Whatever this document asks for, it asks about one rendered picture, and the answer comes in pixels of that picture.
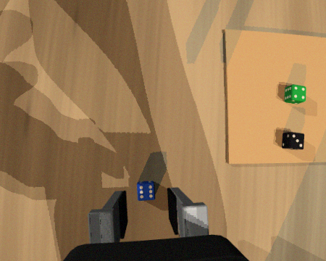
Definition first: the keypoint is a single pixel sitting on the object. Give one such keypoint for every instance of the green die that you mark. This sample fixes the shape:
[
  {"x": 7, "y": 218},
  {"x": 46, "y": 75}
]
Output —
[{"x": 295, "y": 94}]

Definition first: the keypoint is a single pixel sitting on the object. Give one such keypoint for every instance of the blue die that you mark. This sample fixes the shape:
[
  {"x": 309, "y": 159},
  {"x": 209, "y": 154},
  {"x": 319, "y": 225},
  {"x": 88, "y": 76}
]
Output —
[{"x": 146, "y": 190}]

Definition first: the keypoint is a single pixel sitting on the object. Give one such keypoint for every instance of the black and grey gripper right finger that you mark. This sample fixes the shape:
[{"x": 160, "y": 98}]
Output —
[{"x": 186, "y": 218}]

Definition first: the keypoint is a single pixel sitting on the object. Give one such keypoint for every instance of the black die with white pips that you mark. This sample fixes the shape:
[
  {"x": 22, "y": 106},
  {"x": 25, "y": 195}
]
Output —
[{"x": 293, "y": 140}]

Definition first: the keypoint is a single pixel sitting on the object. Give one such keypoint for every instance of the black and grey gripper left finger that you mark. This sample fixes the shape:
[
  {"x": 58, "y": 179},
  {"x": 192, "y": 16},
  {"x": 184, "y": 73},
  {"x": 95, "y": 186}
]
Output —
[{"x": 109, "y": 224}]

